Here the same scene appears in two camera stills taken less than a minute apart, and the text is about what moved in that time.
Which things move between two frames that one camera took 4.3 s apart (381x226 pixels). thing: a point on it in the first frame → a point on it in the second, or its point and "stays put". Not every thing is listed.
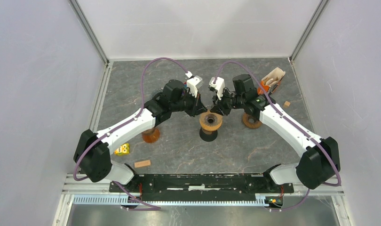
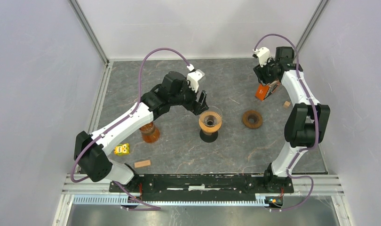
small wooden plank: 142,164 stays put
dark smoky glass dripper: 210,119 stays put
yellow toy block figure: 123,149 stays put
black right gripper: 219,108 → 260,73
